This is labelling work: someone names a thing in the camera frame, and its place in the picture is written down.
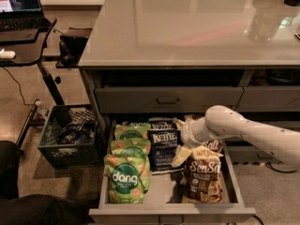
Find rear green Dang bag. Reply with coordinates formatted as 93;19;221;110
114;125;149;140

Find closed grey top drawer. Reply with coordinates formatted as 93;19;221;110
95;86;243;113

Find dark green plastic crate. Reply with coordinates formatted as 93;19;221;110
37;104;100;169

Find open laptop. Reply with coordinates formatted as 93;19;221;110
0;0;44;32

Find black floor cable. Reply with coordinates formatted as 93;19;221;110
2;67;34;107

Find middle green Dang bag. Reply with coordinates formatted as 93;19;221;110
111;138;151;156

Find black stool with device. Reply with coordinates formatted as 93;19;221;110
56;27;92;68

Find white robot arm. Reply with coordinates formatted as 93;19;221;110
173;105;300;165

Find grey cabinet with glass counter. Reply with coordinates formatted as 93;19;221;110
79;0;300;225

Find black laptop stand table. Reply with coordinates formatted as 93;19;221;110
0;15;66;148

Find front green Dang bag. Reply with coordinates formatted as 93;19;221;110
105;155;150;203

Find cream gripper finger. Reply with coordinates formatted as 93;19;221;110
172;145;192;168

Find person's dark clothed legs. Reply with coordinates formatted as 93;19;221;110
0;141;92;225

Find front brown sea salt bag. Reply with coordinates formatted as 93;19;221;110
182;145;222;203

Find blue kettle chip bag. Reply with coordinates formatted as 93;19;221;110
147;129;179;173
149;117;175;129

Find open grey middle drawer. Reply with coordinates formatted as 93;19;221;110
88;114;256;225

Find right grey drawer stack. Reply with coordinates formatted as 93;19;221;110
224;86;300;165

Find middle brown sea salt bag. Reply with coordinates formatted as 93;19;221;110
203;140;223;153

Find white computer mouse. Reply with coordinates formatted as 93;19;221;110
0;49;16;60

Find green dang bag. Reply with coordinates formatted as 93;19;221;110
105;155;150;203
114;125;149;140
111;138;151;156
122;121;151;128

